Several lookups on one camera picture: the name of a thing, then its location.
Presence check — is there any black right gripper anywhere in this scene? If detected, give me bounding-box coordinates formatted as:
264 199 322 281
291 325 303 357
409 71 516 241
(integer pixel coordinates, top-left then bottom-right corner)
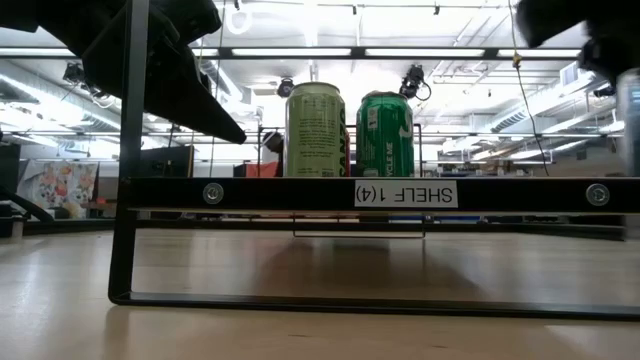
517 0 640 86

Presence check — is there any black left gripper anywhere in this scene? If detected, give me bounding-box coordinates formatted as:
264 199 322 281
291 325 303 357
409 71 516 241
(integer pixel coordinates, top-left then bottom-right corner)
49 0 247 145

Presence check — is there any light green beverage can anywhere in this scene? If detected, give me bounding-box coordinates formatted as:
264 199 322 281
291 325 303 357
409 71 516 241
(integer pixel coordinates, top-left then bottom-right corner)
284 81 347 178

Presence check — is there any dark green beverage can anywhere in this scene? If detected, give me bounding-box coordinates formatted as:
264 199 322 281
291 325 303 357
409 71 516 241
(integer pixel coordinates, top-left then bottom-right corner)
355 90 415 178

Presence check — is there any black monitor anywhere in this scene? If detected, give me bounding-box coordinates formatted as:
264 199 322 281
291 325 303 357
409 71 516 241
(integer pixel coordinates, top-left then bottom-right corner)
138 144 195 178

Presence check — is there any person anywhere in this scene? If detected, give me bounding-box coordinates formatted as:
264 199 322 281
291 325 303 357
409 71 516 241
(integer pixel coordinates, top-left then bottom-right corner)
261 130 285 164

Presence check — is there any red box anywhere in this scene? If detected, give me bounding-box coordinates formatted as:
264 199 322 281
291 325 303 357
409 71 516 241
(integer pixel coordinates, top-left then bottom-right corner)
233 160 281 178

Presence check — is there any floral patterned cloth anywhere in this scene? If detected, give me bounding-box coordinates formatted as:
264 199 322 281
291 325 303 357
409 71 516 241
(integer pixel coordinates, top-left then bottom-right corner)
17 159 100 219

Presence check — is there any light wooden board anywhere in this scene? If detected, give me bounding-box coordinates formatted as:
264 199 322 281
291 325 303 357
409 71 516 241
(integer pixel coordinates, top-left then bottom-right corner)
107 0 640 321

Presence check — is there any black overhead crossbar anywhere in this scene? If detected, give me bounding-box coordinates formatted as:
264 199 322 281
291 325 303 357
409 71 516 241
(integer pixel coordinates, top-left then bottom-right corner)
0 46 584 61

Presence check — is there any black cabinet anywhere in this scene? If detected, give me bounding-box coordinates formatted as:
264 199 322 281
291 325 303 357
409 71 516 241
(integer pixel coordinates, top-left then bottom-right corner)
0 143 22 199

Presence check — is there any yellow hanging cable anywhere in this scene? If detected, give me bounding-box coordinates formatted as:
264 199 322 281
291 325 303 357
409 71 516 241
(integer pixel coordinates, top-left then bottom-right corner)
507 0 551 177

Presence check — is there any black metal table frame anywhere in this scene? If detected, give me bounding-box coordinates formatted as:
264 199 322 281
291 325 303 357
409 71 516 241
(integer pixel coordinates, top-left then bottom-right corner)
0 217 640 242

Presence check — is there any black cable bundle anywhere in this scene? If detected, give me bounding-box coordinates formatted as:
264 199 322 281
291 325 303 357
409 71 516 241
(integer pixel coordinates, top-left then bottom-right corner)
0 185 55 225

